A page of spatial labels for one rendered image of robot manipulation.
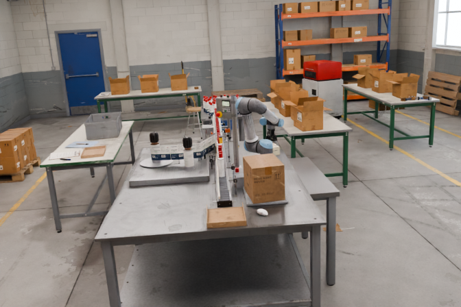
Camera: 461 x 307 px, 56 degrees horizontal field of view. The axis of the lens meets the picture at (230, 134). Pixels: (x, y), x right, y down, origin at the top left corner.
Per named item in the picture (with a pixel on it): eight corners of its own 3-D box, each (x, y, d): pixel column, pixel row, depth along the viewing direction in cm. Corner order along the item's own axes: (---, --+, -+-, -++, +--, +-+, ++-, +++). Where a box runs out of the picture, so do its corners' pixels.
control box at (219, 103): (222, 116, 399) (221, 96, 394) (238, 117, 390) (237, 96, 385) (216, 118, 390) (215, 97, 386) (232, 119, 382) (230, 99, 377)
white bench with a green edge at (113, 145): (89, 175, 647) (82, 124, 627) (140, 171, 653) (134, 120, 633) (51, 235, 464) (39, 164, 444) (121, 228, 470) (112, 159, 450)
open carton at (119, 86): (108, 96, 895) (105, 78, 886) (113, 92, 941) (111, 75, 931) (127, 94, 896) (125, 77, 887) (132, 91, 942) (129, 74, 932)
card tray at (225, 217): (206, 209, 308) (206, 204, 307) (243, 207, 309) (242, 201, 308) (206, 228, 279) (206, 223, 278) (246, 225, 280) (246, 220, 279)
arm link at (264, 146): (268, 157, 372) (268, 143, 369) (255, 155, 380) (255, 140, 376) (275, 154, 382) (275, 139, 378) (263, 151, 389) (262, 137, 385)
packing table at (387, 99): (341, 121, 898) (341, 84, 879) (377, 118, 905) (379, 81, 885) (388, 151, 686) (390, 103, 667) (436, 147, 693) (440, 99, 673)
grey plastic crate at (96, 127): (92, 129, 590) (90, 114, 585) (123, 127, 596) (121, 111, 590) (86, 140, 533) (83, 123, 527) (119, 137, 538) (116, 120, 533)
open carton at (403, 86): (383, 95, 735) (385, 73, 725) (409, 94, 736) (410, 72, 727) (394, 99, 694) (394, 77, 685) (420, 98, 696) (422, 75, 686)
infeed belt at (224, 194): (215, 144, 470) (214, 140, 469) (222, 144, 470) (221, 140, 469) (219, 205, 311) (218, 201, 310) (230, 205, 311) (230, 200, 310)
